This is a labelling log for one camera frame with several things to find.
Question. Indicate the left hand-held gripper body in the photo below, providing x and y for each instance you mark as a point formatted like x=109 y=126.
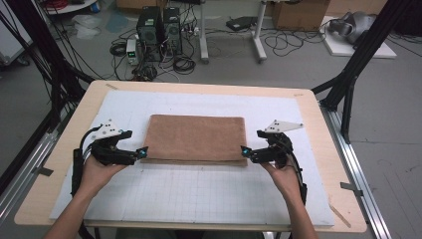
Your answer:
x=106 y=146

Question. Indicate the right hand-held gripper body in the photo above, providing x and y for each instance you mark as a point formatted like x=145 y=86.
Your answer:
x=277 y=146

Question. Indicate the tan towel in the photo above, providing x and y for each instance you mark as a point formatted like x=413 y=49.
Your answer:
x=195 y=137

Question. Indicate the person's left hand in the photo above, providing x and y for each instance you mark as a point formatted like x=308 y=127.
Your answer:
x=96 y=176

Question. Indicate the person's right hand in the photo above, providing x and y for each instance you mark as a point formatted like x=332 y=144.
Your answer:
x=285 y=181

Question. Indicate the white grid mat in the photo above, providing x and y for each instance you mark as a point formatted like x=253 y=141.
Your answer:
x=215 y=199

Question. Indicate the grey tape piece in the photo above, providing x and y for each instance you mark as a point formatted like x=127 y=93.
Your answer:
x=350 y=187
x=44 y=171

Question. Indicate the white power supply unit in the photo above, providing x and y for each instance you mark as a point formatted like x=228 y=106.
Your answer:
x=132 y=49

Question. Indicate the thin wooden stick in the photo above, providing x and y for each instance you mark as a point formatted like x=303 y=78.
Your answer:
x=340 y=215

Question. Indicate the white desk leg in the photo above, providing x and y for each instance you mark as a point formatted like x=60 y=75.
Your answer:
x=258 y=33
x=203 y=33

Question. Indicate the wide black computer tower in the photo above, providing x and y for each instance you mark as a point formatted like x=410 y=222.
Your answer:
x=149 y=30

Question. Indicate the black flat box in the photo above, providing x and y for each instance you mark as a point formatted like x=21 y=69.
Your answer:
x=242 y=23

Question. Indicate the narrow black computer tower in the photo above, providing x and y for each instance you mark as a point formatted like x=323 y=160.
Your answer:
x=172 y=30

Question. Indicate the clear plastic sheet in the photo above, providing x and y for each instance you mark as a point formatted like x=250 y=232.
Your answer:
x=87 y=26

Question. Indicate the white floor board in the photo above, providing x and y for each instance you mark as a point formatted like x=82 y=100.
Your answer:
x=341 y=48

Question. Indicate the large cardboard box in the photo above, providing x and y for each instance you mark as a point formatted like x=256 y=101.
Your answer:
x=298 y=15

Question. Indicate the flat cardboard box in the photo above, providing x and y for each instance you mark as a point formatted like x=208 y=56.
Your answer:
x=139 y=3

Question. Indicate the white round table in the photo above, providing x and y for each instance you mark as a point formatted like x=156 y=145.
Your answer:
x=73 y=7

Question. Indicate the grey rounded device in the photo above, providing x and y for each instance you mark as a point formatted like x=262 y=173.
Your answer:
x=356 y=23

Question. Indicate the aluminium rail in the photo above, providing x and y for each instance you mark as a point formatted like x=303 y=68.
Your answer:
x=30 y=166
x=358 y=166

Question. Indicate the black frame strut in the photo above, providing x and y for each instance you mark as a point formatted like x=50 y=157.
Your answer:
x=365 y=49
x=43 y=43

